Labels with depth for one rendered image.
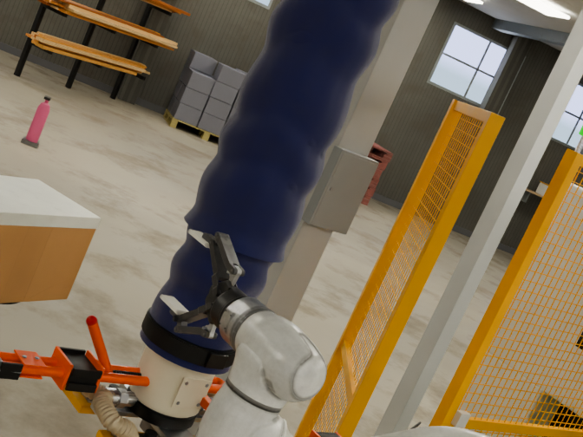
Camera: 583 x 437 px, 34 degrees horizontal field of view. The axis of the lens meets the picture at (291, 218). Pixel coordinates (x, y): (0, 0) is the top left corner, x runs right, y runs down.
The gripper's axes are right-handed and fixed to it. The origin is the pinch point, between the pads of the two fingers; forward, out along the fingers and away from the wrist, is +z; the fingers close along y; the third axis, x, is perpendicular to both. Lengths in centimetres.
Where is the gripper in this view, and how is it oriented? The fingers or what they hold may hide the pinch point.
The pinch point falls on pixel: (183, 267)
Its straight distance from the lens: 176.4
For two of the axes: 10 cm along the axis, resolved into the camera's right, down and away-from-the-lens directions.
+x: 7.3, 2.0, 6.6
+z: -5.6, -3.9, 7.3
